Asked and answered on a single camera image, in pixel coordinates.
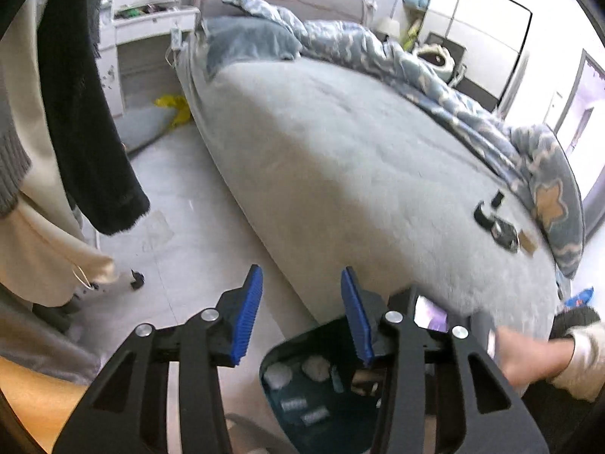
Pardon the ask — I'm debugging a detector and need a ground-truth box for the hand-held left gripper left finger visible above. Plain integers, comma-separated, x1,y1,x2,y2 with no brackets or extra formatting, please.
52,265,264,454

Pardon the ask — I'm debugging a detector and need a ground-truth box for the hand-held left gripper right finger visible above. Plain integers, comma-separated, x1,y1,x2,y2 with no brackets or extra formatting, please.
341,266,549,454

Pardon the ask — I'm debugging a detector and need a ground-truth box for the black tape roll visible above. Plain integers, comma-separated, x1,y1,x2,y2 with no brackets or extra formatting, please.
474,201,495,232

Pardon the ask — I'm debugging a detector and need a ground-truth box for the dark wrapper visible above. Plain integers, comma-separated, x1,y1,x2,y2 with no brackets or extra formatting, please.
492,220,521,252

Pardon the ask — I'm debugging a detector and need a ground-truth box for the dark teal waste bin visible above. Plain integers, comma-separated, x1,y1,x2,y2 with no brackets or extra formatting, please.
259,317,393,454

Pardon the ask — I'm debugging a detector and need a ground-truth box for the person's right hand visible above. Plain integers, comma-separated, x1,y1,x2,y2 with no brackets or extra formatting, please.
496,328,575,386

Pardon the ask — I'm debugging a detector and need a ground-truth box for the clothes rack wheeled base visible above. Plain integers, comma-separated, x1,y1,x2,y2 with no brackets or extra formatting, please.
76,269,145,294

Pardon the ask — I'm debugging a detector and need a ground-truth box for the dark fuzzy cloth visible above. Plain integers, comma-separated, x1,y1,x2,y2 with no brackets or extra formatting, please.
551,306,601,341

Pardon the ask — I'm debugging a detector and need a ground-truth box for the blue patterned packet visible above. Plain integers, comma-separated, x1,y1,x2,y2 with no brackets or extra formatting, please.
565,288,594,308

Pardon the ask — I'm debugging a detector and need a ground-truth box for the blue patterned fleece blanket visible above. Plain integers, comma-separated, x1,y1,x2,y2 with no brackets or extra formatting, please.
222,0,587,280

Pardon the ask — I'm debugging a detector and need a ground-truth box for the grey bed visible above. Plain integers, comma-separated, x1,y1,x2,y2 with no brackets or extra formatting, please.
177,0,587,341

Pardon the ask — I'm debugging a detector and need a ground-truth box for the grey cloth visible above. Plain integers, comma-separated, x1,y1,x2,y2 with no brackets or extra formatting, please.
0,284,102,384

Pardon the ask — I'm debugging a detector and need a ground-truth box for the beige hanging coat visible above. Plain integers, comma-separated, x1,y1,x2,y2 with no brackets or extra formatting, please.
0,0,119,308

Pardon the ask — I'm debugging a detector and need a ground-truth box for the grey floor cushion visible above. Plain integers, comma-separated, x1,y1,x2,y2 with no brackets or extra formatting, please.
116,106,175,152

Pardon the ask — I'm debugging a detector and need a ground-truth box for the black hanging garment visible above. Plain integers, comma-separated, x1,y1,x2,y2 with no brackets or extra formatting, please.
37,0,151,236

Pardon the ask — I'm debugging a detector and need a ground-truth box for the yellow plastic bag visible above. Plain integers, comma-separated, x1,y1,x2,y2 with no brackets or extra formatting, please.
155,95,192,128

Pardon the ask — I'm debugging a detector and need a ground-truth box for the yellow wooden board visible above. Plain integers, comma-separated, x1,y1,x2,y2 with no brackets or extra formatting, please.
0,354,98,454

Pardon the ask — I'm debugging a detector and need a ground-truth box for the cream plush pet bed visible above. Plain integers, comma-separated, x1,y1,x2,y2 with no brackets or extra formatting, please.
411,42,455,81

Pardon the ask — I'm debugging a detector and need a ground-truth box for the black chair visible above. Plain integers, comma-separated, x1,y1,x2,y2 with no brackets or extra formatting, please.
423,32,466,86

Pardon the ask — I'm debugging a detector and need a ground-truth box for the grey knit sweater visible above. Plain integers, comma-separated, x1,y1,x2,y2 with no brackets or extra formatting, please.
0,76,31,216

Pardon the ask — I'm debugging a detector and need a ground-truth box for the blue-grey pillow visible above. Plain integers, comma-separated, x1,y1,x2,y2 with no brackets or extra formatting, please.
203,16,303,79

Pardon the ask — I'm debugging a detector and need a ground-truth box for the white vanity desk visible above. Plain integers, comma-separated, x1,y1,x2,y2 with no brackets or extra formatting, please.
97,0,202,119

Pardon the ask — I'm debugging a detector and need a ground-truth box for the yellow-green cloth item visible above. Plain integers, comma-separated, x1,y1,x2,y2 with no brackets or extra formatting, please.
402,16,421,48

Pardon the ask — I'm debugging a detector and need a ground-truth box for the white wardrobe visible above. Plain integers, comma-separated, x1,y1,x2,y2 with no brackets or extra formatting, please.
402,0,532,112

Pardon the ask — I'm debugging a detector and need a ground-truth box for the bedside table lamp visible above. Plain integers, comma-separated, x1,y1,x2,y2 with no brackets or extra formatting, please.
375,16,400,41

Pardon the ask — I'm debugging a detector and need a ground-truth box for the dark green knit scarf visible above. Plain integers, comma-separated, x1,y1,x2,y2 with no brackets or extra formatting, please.
87,0,112,58

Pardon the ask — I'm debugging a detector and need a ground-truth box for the grey door frame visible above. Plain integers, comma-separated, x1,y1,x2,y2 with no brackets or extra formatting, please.
548,50,605,237

